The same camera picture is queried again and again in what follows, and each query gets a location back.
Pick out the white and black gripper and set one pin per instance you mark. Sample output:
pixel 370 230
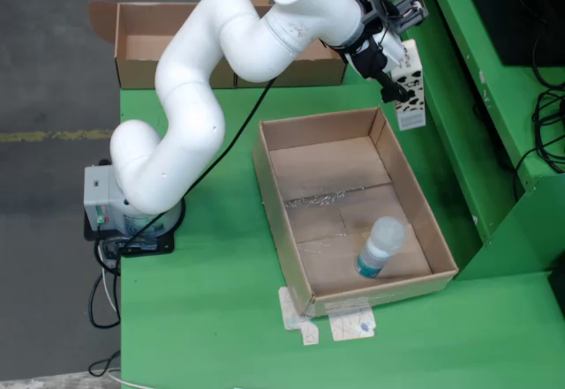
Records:
pixel 366 60

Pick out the cow print carton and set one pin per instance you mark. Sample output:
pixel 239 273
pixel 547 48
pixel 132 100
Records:
pixel 412 98

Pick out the shallow cardboard tray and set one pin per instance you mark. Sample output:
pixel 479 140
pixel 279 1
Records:
pixel 335 252

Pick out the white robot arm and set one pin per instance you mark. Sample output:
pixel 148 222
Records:
pixel 190 98

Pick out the open brown cardboard box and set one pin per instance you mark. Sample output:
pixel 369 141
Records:
pixel 141 71
pixel 318 71

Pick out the grey robot control box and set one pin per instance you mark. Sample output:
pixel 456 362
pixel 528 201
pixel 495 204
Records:
pixel 99 195

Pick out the green metal shelf unit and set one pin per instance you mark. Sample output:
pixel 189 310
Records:
pixel 485 164

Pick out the clear bottle with teal label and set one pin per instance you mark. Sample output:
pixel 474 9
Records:
pixel 379 248

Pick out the white printed tape patch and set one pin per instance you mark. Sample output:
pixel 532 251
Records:
pixel 353 329
pixel 289 309

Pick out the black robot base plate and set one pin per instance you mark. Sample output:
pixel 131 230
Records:
pixel 163 248

